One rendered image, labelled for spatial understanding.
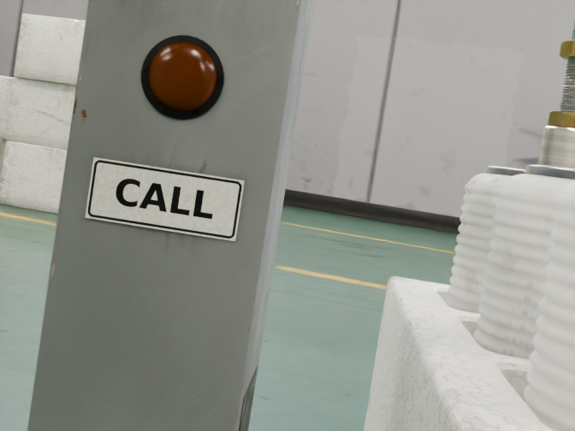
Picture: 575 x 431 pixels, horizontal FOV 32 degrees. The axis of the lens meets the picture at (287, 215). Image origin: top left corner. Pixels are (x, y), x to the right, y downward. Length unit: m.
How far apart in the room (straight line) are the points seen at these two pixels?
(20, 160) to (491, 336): 2.54
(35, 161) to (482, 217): 2.41
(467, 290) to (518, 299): 0.12
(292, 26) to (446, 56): 5.20
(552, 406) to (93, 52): 0.18
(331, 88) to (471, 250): 5.12
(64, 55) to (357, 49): 2.99
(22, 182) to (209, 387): 2.58
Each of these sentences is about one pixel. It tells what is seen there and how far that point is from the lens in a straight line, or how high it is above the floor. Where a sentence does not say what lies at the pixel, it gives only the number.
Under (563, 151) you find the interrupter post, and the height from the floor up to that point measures 0.27.
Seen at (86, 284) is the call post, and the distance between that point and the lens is 0.34.
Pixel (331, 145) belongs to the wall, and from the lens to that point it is 5.61.
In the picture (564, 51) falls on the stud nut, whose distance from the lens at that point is 0.57.
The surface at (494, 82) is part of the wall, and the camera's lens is 5.46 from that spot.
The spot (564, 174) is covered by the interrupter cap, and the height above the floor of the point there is 0.25.
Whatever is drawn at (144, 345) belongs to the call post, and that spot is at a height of 0.17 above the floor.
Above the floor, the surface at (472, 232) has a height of 0.22.
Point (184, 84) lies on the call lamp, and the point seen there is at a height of 0.26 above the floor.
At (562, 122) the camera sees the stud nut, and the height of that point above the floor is 0.28.
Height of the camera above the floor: 0.24
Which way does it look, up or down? 3 degrees down
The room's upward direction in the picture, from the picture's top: 9 degrees clockwise
